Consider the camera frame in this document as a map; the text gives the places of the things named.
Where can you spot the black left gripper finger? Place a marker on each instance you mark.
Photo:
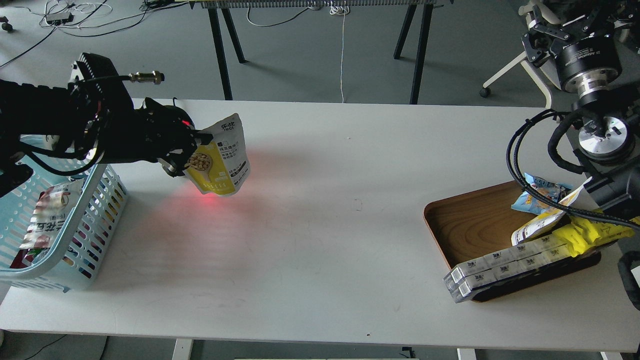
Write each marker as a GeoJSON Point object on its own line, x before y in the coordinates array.
{"type": "Point", "coordinates": [200, 137]}
{"type": "Point", "coordinates": [178, 162]}

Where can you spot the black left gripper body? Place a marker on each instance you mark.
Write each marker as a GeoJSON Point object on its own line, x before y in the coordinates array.
{"type": "Point", "coordinates": [133, 135]}

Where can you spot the yellow nut snack pouch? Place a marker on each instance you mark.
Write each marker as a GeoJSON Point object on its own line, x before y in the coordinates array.
{"type": "Point", "coordinates": [222, 166]}

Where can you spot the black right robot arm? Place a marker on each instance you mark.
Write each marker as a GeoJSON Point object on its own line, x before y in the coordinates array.
{"type": "Point", "coordinates": [599, 136]}

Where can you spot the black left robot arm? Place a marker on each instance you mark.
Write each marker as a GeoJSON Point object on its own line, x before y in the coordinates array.
{"type": "Point", "coordinates": [66, 131]}

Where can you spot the light blue plastic basket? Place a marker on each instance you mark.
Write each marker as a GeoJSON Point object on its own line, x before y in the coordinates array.
{"type": "Point", "coordinates": [81, 238]}

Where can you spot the red white snack bag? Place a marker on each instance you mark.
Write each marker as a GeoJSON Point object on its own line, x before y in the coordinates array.
{"type": "Point", "coordinates": [50, 214]}

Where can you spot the long silver snack box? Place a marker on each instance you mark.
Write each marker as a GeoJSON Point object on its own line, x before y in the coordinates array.
{"type": "Point", "coordinates": [482, 275]}

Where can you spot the white yellow snack pouch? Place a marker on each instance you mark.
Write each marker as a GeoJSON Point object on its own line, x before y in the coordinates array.
{"type": "Point", "coordinates": [547, 216]}

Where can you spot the yellow cartoon snack bag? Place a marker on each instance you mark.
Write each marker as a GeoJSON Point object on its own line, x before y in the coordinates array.
{"type": "Point", "coordinates": [582, 235]}

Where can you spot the black barcode scanner red window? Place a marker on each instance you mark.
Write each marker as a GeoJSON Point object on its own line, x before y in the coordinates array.
{"type": "Point", "coordinates": [175, 133]}

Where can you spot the brown wooden tray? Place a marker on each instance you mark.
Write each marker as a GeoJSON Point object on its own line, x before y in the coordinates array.
{"type": "Point", "coordinates": [471, 225]}

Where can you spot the white office chair base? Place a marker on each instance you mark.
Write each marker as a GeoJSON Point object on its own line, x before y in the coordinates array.
{"type": "Point", "coordinates": [543, 76]}

